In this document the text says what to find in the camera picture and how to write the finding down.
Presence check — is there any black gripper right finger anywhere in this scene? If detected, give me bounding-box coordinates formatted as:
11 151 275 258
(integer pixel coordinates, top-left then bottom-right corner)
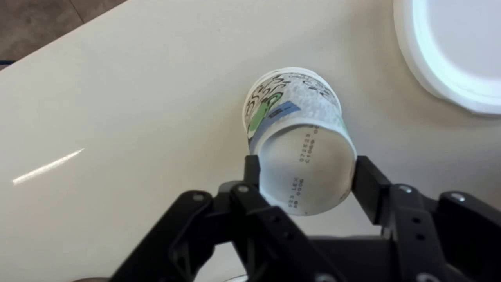
350 154 501 282

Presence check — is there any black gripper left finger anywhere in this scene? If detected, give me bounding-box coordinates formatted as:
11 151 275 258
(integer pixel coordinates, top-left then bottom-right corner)
108 153 341 282

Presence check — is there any printed paper cup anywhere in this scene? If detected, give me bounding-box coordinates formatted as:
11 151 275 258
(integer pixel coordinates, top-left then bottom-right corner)
241 65 358 217

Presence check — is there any white paper plate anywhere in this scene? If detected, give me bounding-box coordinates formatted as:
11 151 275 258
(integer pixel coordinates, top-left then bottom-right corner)
391 0 501 115

